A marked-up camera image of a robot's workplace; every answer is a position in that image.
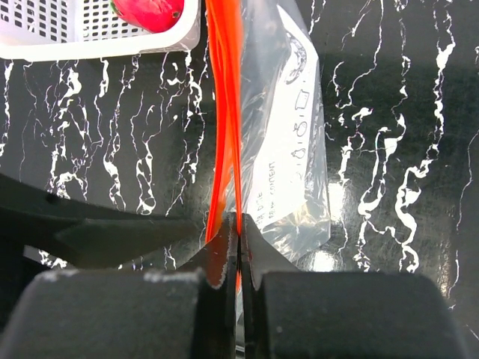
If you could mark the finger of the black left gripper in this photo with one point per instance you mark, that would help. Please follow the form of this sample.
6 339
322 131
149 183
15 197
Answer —
88 236

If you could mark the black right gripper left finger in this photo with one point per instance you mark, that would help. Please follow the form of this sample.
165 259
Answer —
186 313

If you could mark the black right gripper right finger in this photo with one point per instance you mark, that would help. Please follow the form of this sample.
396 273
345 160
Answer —
289 313

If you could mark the clear bag with orange zipper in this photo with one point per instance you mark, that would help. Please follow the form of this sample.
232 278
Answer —
270 154

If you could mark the white plastic perforated basket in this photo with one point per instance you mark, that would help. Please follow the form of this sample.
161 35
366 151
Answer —
71 30

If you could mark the pink dragon fruit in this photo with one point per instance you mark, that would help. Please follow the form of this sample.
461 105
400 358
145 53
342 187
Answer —
155 16

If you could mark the black marble pattern mat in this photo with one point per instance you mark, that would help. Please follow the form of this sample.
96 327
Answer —
400 99

